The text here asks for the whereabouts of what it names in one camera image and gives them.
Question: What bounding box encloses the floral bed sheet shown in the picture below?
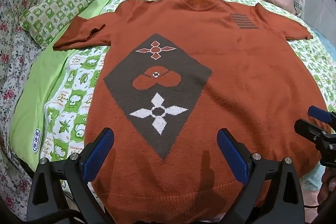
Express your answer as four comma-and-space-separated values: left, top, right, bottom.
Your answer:
0, 0, 79, 222

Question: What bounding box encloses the green checked pillow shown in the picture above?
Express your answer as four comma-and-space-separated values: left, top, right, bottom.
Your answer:
20, 0, 92, 50

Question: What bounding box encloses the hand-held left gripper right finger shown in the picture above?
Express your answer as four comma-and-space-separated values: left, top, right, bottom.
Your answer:
217, 128, 306, 224

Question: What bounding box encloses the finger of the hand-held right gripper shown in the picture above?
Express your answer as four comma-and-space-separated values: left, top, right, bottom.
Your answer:
308, 106, 336, 133
294, 119, 328, 146

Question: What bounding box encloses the person's right hand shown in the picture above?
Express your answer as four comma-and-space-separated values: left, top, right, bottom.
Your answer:
318, 168, 336, 205

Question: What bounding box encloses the orange knit sweater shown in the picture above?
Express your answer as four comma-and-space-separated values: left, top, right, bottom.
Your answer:
52, 0, 332, 224

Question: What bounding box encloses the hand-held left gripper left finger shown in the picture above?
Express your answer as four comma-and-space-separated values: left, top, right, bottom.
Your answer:
26, 127, 116, 224

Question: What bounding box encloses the white blanket label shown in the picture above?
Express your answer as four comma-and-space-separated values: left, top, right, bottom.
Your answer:
31, 130, 42, 153

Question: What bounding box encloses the green checked blanket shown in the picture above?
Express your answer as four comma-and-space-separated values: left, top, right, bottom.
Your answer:
9, 0, 336, 214

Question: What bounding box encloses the black cable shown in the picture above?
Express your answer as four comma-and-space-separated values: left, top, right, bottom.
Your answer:
304, 202, 324, 211

